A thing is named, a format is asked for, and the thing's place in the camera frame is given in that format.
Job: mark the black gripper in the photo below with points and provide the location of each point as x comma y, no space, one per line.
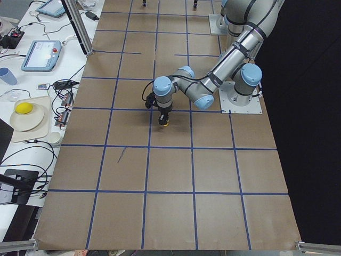
162,115

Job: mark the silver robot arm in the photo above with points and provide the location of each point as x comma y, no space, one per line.
249,24

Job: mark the white paper cup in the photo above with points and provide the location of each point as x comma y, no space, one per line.
55,139

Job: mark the black power adapter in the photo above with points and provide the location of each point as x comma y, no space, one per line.
92,16

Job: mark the beige tray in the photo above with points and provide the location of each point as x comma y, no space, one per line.
43,128

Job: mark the yellow lemon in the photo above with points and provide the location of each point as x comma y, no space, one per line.
24,108

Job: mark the beige plate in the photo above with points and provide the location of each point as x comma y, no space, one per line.
28,121

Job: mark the blue teach pendant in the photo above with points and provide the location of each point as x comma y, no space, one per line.
53,8
42,56

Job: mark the blue plastic cup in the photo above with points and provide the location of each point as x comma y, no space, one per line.
7,76

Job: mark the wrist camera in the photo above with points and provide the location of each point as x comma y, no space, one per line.
150,101

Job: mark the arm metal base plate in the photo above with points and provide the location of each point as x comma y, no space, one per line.
234,103
217,25

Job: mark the aluminium frame post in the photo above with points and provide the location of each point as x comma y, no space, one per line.
76,21

